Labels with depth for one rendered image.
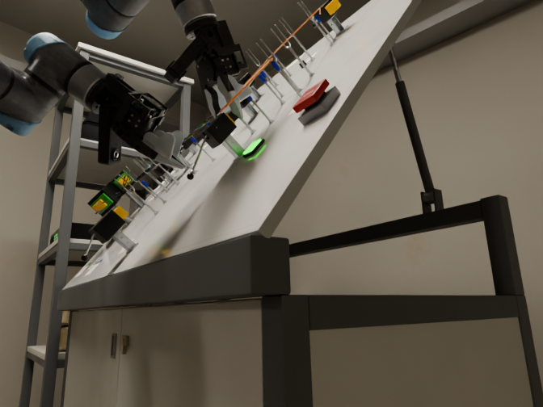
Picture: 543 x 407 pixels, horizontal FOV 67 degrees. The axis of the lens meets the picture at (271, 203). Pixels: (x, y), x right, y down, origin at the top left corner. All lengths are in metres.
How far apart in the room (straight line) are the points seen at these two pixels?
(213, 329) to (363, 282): 2.07
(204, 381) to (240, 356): 0.10
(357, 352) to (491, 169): 1.94
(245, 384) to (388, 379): 0.19
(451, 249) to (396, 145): 0.72
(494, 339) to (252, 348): 0.46
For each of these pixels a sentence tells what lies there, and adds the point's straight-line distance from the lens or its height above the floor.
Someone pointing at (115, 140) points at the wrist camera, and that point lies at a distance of 0.86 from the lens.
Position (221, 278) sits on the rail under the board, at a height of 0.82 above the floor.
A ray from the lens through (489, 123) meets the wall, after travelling 2.48.
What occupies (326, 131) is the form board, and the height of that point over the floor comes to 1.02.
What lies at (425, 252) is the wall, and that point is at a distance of 2.45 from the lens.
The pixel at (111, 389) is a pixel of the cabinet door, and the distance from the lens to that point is 1.05.
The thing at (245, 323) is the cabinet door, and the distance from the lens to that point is 0.53.
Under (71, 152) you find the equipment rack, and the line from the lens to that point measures 1.72.
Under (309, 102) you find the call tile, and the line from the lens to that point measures 0.64.
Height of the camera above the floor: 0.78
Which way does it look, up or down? 15 degrees up
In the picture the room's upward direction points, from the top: 1 degrees counter-clockwise
